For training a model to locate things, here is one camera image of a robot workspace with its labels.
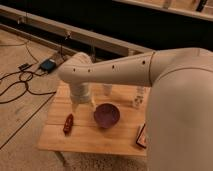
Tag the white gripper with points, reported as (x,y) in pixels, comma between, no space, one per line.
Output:
(80,93)

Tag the white eraser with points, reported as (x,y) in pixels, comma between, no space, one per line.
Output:
(141,138)

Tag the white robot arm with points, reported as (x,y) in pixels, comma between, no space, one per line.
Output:
(179,113)

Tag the purple ceramic bowl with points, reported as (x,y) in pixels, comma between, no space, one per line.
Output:
(106,115)

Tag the wooden slatted table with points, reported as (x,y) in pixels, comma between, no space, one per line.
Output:
(85,135)

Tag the blue power adapter box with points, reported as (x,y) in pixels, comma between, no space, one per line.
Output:
(48,65)

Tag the small black plug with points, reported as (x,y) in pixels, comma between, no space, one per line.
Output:
(24,66)

